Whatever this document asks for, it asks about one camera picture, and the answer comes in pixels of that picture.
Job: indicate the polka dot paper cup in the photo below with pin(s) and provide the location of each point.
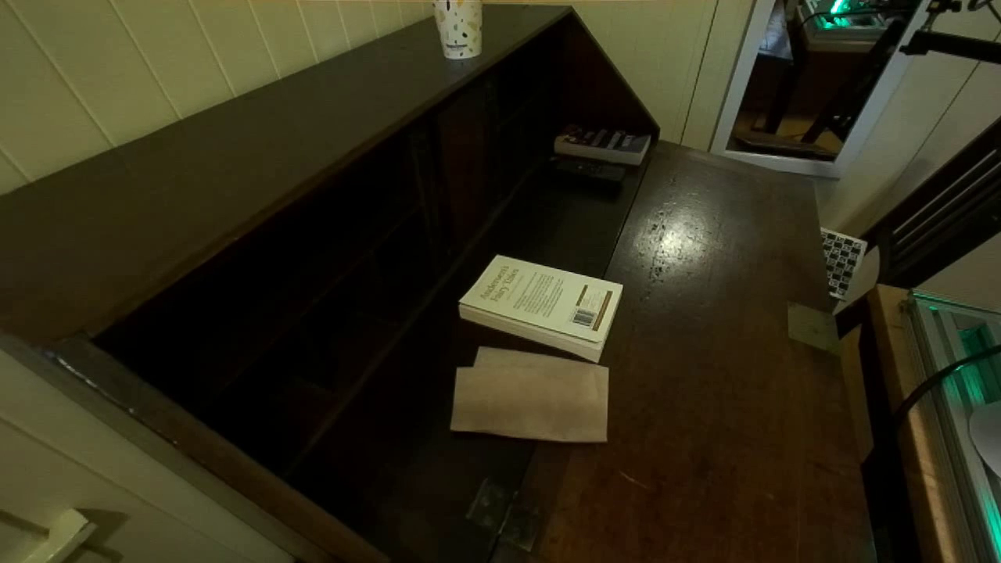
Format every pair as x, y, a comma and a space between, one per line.
458, 26

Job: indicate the white paperback book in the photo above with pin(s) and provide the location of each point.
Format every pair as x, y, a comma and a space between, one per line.
544, 300

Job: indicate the brown paper envelope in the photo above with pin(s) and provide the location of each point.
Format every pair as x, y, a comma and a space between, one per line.
532, 400

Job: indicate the black flat case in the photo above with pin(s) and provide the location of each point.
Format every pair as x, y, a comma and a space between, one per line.
591, 174

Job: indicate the brass desk hinge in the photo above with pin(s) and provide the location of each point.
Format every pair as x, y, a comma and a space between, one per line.
504, 515

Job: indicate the dark wooden secretary desk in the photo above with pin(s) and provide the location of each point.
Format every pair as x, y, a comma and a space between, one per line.
207, 199

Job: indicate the small beige paper note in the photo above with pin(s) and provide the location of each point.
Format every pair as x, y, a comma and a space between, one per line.
813, 325

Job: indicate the white perforated panel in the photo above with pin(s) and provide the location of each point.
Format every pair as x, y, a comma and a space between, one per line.
843, 260

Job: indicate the wooden side table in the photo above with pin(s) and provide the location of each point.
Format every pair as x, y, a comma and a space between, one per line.
895, 437

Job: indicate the green lit control box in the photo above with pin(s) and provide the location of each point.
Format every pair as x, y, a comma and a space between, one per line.
971, 353

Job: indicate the dark wooden bed frame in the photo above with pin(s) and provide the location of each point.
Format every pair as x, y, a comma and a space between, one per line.
942, 206

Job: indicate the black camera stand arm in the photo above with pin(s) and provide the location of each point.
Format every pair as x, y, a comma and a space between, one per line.
958, 45

